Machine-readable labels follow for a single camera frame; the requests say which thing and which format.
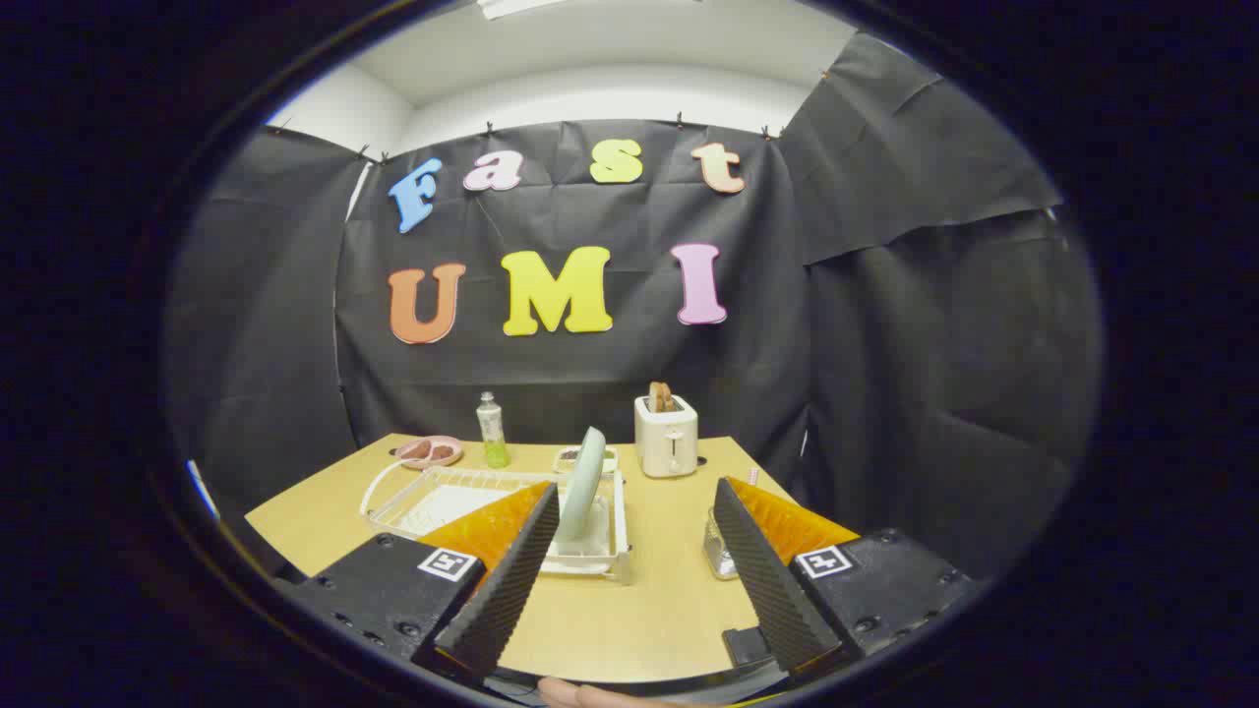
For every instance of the pale green plate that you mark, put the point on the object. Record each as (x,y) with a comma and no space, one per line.
(582,482)

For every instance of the brown bread slice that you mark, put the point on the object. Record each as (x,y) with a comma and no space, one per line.
(661,397)

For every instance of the white drip tray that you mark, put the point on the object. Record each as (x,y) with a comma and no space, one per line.
(443,506)

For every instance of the black backdrop cloth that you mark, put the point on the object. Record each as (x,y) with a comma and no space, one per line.
(885,393)

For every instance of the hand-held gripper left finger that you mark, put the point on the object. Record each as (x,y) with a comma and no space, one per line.
(502,590)

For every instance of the white toaster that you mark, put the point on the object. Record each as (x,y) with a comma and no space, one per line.
(666,438)

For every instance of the clear bottle with green liquid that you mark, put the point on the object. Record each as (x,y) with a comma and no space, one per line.
(492,433)

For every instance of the pink plate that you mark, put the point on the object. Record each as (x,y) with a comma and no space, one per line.
(430,464)

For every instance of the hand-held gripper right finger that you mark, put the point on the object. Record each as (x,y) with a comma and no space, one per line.
(767,580)

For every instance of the white divided spice tray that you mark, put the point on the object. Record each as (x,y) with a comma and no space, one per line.
(569,458)

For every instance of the ceiling light panel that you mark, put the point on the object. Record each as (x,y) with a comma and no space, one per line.
(516,6)

